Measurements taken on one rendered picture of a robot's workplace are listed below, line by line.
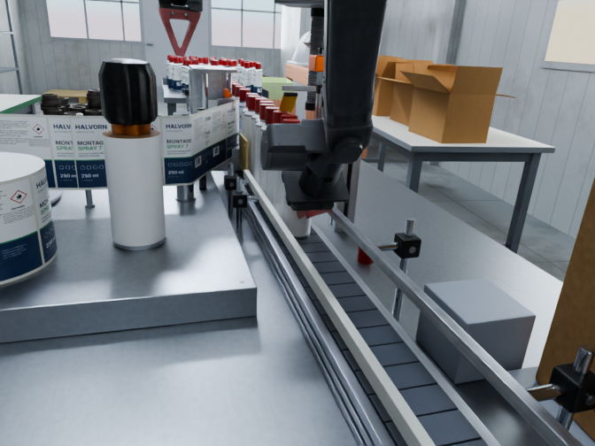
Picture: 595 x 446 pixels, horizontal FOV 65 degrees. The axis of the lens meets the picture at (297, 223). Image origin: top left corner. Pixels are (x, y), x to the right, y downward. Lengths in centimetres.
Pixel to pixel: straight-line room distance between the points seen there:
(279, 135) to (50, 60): 984
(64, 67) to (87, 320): 975
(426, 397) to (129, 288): 42
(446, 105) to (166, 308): 198
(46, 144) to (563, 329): 90
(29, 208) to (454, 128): 208
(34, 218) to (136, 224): 15
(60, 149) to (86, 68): 927
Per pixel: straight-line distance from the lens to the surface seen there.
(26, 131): 103
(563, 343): 61
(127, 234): 81
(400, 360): 58
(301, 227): 85
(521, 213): 284
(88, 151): 101
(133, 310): 69
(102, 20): 1017
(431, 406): 53
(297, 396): 58
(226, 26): 1003
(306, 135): 64
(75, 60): 1031
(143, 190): 78
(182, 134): 100
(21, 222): 76
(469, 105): 251
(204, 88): 125
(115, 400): 60
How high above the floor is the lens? 122
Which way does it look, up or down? 21 degrees down
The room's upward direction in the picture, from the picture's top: 3 degrees clockwise
